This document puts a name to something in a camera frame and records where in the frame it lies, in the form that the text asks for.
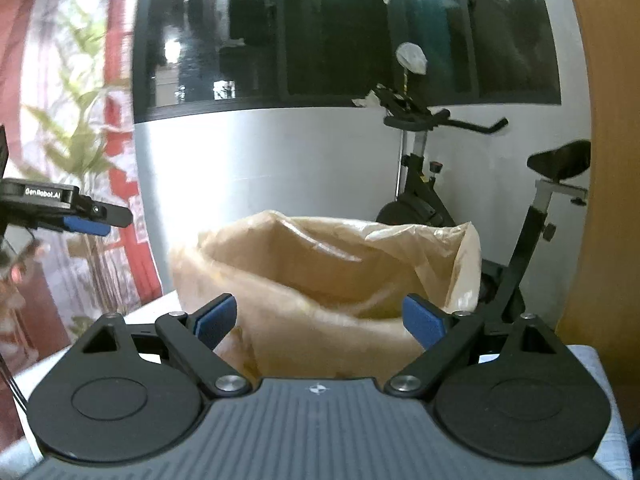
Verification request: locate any clear plastic liner bag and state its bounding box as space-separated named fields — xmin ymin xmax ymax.
xmin=170 ymin=209 xmax=484 ymax=379

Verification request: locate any black exercise bike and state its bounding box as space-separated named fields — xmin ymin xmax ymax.
xmin=375 ymin=85 xmax=592 ymax=336

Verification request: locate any red and white curtain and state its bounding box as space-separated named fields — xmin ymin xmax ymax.
xmin=0 ymin=0 xmax=167 ymax=366

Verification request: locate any plaid strawberry print cloth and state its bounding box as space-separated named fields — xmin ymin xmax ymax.
xmin=10 ymin=287 xmax=635 ymax=480

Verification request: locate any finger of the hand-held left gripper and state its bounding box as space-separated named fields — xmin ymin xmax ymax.
xmin=62 ymin=197 xmax=135 ymax=237

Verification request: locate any black cable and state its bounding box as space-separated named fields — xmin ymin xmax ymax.
xmin=0 ymin=352 xmax=31 ymax=413

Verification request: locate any wooden board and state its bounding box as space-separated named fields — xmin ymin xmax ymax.
xmin=552 ymin=0 xmax=640 ymax=413

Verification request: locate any green leafy plant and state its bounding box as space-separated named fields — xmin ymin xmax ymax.
xmin=20 ymin=0 xmax=135 ymax=333

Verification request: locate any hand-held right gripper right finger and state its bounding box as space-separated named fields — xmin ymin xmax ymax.
xmin=384 ymin=294 xmax=571 ymax=399

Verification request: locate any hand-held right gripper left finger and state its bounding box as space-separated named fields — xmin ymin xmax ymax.
xmin=75 ymin=292 xmax=253 ymax=399

